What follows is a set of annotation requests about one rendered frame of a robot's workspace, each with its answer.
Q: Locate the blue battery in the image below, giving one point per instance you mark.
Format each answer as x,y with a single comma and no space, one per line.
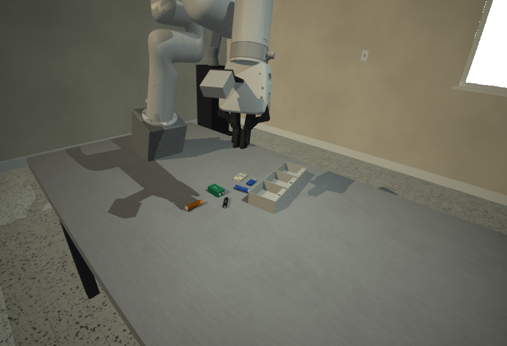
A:
243,189

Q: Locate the orange battery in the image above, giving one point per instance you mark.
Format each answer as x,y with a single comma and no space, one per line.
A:
193,205

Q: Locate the white domino tile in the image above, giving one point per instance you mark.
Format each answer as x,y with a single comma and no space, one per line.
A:
239,177

